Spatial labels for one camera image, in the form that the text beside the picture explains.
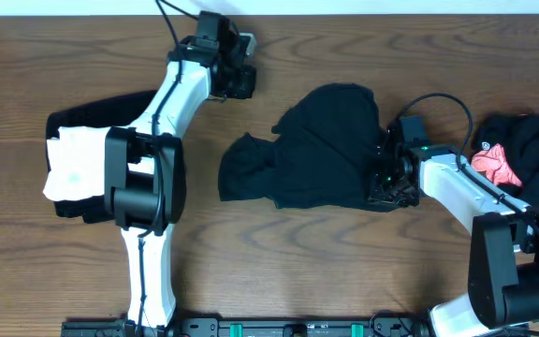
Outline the black t-shirt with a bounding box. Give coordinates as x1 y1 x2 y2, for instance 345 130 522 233
218 83 395 212

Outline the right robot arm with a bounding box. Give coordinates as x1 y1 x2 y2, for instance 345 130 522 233
369 117 539 336

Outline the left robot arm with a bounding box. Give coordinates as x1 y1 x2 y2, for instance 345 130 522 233
104 11 256 336

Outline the black fabric storage container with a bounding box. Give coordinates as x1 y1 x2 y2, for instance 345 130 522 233
45 90 185 225

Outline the pink crumpled garment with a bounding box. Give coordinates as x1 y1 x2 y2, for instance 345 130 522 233
471 142 523 187

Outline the black crumpled garment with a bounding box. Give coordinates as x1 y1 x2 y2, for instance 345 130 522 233
472 114 539 210

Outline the white folded garment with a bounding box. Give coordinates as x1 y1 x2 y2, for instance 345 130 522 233
42 125 156 203

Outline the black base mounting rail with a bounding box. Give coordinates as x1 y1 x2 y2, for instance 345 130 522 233
61 315 532 337

